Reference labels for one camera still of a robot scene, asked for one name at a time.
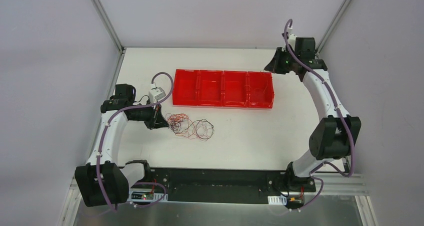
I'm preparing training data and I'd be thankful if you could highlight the orange cable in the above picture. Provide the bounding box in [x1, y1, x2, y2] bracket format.
[165, 112, 213, 141]

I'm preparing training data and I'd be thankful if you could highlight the pink cable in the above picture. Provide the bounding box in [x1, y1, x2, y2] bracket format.
[248, 82, 270, 102]

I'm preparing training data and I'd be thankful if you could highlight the red bin far right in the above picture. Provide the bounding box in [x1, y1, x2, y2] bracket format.
[247, 71, 275, 109]

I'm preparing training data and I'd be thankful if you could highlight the red bin far left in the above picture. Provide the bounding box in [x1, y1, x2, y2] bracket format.
[172, 69, 199, 106]

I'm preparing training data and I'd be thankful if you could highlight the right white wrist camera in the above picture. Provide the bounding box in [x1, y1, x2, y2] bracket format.
[285, 25, 297, 49]

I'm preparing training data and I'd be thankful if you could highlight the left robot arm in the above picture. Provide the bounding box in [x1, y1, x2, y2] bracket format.
[74, 83, 169, 207]

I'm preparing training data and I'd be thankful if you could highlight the aluminium frame rail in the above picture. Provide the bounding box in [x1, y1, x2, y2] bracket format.
[69, 167, 369, 196]

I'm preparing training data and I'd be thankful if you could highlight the red bin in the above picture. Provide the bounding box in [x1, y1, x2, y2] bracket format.
[222, 71, 248, 107]
[247, 71, 275, 109]
[172, 69, 199, 106]
[198, 70, 223, 106]

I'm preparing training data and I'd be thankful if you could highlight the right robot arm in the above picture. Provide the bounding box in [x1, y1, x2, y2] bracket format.
[264, 33, 362, 191]

